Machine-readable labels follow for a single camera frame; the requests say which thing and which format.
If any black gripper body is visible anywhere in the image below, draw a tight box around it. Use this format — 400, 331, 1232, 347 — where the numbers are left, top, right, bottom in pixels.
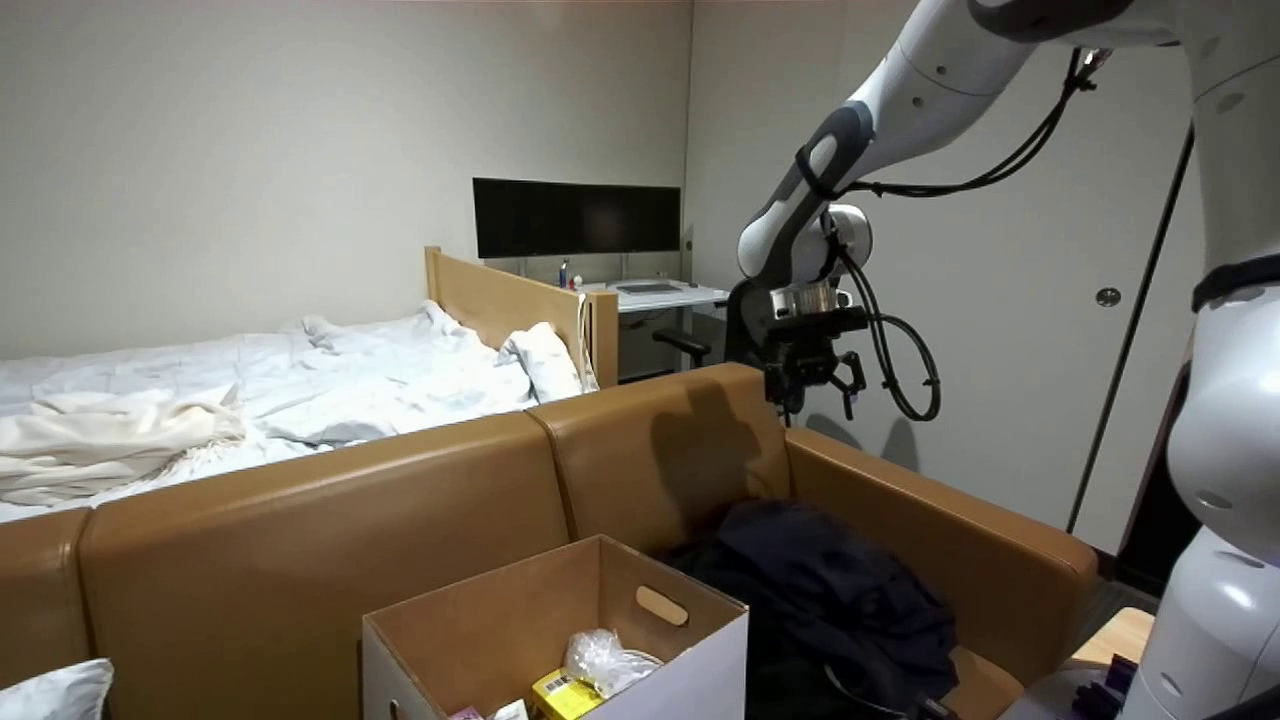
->
725, 309, 874, 402

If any black cloth with white stripes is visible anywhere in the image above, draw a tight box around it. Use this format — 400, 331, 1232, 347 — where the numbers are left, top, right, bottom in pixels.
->
674, 496, 964, 720

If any open cardboard box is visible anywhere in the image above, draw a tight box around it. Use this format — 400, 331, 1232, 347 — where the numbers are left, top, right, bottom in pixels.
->
356, 531, 753, 720

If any small yellow box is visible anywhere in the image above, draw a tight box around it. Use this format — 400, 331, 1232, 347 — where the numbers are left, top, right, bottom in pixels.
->
527, 669, 610, 720

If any black office chair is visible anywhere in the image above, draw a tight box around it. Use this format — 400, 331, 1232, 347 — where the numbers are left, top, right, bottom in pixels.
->
652, 327, 732, 376

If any white desk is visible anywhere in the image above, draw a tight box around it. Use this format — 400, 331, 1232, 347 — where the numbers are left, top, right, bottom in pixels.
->
584, 278, 737, 383

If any black flat screen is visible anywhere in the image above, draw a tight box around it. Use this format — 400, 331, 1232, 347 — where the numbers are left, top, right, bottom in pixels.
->
473, 178, 689, 266

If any thin black pole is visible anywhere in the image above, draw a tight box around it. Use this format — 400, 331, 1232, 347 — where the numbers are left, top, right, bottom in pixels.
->
1066, 123, 1201, 536

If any light wooden bed headboard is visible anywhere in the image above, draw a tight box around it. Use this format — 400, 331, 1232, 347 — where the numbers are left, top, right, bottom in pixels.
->
421, 244, 623, 393

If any clear plastic bag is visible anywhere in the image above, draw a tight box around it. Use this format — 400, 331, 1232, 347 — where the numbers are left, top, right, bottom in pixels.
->
562, 628, 669, 703

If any light wooden stool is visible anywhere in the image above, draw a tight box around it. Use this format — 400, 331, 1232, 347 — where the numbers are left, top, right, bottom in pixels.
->
1070, 606, 1160, 672

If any white rumpled bedding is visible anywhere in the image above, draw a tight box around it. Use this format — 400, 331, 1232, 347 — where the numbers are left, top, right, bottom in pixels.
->
0, 299, 593, 530

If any white pillow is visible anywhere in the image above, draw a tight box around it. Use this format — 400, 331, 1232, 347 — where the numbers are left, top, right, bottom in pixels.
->
0, 652, 122, 720

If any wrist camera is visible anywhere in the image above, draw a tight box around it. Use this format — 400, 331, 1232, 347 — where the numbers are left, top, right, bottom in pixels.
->
763, 279, 874, 325

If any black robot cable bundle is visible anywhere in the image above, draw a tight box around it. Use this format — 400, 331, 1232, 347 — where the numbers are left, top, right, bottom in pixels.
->
829, 45, 1111, 427

